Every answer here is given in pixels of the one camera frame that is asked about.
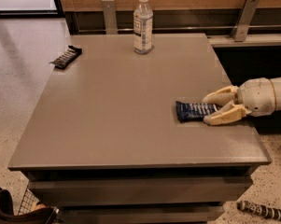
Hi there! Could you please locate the wire mesh basket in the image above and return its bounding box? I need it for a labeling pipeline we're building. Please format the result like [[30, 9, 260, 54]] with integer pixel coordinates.
[[17, 186, 39, 215]]

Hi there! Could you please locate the left metal bracket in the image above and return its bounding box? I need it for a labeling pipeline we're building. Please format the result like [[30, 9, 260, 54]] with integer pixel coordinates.
[[102, 0, 118, 35]]

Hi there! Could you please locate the grey drawer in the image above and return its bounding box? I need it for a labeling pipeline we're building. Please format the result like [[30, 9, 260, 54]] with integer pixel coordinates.
[[59, 205, 224, 224], [29, 176, 252, 206]]

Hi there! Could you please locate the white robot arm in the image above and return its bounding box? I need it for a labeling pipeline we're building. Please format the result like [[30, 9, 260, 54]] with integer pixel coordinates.
[[203, 77, 281, 126]]

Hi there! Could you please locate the clear plastic water bottle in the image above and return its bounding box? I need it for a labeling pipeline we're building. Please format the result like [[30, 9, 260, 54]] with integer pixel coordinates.
[[133, 0, 153, 54]]

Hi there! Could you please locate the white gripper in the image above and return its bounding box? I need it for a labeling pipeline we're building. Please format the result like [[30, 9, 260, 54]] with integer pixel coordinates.
[[202, 77, 275, 126]]

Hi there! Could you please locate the blue rxbar blueberry wrapper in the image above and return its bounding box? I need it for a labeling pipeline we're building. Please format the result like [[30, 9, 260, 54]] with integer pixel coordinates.
[[176, 101, 219, 122]]

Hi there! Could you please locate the black rxbar chocolate wrapper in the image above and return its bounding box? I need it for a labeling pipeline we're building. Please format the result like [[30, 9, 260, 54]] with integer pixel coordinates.
[[51, 46, 82, 70]]

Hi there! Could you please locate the grey lower drawer front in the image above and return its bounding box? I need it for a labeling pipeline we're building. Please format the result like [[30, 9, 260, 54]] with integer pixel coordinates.
[[59, 205, 224, 224]]

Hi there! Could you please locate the grey upper drawer front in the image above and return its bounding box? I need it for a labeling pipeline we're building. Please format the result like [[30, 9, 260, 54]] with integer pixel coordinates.
[[29, 176, 252, 206]]

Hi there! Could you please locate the black white patterned cylinder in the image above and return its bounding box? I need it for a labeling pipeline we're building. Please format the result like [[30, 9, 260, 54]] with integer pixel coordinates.
[[237, 201, 281, 221]]

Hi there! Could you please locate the metal bracket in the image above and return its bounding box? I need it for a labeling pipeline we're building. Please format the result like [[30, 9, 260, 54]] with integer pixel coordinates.
[[231, 0, 260, 42], [102, 0, 118, 35]]

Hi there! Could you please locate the right metal bracket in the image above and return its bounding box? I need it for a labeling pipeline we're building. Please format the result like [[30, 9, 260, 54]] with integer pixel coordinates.
[[231, 0, 260, 42]]

